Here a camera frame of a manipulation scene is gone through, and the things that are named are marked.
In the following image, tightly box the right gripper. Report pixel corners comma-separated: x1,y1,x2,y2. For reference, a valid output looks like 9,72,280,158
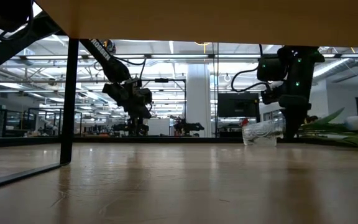
278,94,313,139

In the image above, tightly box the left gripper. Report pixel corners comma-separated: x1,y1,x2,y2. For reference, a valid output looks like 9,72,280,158
116,77,154,136

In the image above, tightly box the cut glass vase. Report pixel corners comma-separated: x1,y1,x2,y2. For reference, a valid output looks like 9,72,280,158
241,119,285,147

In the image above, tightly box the white artificial tulip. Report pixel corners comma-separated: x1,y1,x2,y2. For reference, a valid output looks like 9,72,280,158
337,115,358,149

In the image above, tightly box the white panel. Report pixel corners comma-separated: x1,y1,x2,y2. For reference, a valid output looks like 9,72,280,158
147,118,170,137

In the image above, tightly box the black background robot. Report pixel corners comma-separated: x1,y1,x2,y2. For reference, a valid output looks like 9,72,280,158
172,118,205,137

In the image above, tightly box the large black monitor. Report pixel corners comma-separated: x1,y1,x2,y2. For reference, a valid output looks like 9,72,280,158
218,92,260,118

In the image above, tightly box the white building column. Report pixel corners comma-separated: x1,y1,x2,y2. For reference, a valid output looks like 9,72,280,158
186,63,213,138

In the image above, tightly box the black metal cage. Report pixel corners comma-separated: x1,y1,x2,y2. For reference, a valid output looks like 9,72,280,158
0,105,83,138

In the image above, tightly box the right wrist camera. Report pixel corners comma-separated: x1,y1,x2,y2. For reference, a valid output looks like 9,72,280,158
260,83,288,106

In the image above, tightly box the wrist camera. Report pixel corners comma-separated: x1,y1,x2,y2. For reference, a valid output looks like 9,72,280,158
102,82,127,105
260,83,288,106

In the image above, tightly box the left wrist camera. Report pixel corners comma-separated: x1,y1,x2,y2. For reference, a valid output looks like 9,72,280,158
102,82,127,105

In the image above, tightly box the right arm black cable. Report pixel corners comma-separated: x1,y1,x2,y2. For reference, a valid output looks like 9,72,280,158
230,67,272,93

